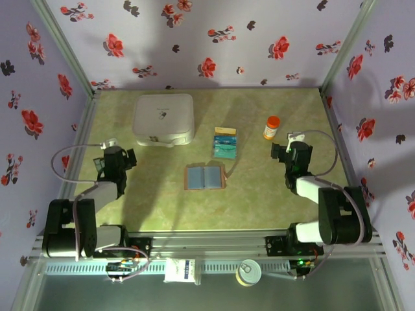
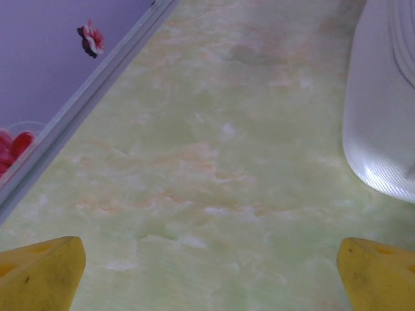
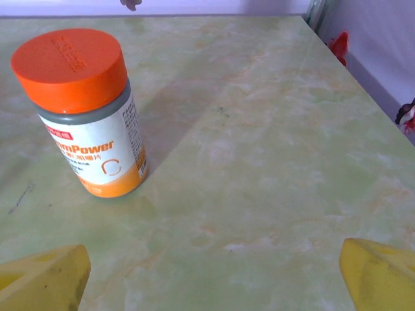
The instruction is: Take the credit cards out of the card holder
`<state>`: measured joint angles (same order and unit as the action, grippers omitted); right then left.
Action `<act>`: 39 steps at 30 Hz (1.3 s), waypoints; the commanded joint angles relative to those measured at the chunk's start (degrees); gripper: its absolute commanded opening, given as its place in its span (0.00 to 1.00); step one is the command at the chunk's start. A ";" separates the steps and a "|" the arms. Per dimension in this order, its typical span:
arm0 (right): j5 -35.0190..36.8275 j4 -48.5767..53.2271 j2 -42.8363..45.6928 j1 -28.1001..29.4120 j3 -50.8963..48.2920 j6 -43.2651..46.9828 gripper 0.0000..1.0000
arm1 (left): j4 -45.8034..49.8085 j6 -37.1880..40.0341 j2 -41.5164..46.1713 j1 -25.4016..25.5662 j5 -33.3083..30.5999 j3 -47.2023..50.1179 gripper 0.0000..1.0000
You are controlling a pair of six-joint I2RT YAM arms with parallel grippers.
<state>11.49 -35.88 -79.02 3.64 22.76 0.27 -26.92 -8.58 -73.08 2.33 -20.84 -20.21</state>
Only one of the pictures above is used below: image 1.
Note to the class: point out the orange pill bottle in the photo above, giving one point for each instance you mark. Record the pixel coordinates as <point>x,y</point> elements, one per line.
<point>271,128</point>

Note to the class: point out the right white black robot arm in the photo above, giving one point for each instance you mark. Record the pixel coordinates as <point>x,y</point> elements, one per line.
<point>308,188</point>

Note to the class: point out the white plastic medicine box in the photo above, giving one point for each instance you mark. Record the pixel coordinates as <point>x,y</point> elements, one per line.
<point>162,113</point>

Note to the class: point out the white packet with blue print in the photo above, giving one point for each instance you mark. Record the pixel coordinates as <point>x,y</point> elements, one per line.
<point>176,270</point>

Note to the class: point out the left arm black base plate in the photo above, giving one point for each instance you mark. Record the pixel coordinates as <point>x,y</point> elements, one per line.
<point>142,246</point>

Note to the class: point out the yellow credit card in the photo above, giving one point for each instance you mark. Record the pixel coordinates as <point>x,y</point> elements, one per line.
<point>223,131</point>

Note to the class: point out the aluminium front frame rail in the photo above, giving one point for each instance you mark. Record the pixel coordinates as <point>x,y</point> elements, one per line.
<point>207,243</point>

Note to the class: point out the brown leather card holder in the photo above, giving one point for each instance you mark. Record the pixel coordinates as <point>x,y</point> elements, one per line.
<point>197,176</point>

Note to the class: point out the aluminium frame post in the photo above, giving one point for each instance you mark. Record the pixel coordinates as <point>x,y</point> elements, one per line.
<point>65,48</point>
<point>348,48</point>

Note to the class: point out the aluminium side rail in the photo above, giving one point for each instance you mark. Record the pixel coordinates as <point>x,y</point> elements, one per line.
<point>348,168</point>
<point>73,168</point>

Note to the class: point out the tin can with pull tab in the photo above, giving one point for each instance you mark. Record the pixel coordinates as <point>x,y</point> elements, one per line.
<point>249,272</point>

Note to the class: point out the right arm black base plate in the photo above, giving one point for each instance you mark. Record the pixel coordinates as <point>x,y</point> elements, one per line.
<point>275,246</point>

